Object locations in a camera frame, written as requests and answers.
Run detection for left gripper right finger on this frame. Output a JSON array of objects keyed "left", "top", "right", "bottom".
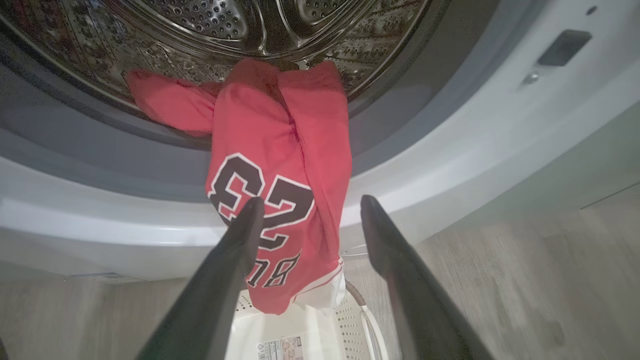
[{"left": 360, "top": 194, "right": 497, "bottom": 360}]

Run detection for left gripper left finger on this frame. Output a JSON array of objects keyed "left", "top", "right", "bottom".
[{"left": 136, "top": 196, "right": 266, "bottom": 360}]

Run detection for red basketball jersey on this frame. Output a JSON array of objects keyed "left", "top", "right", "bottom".
[{"left": 126, "top": 57, "right": 353, "bottom": 316}]

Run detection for white printed label sticker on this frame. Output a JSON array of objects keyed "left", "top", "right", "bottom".
[{"left": 256, "top": 335, "right": 304, "bottom": 360}]

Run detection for cream perforated laundry basket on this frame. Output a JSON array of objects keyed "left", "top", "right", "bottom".
[{"left": 225, "top": 280, "right": 391, "bottom": 360}]

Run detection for white front-load washing machine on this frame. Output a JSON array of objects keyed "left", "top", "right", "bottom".
[{"left": 0, "top": 0, "right": 640, "bottom": 285}]

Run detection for stainless steel washing machine drum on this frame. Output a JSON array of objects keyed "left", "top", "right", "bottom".
[{"left": 0, "top": 0, "right": 432, "bottom": 128}]

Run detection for dark rectangular door lock slot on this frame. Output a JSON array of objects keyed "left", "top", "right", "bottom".
[{"left": 537, "top": 29, "right": 593, "bottom": 67}]

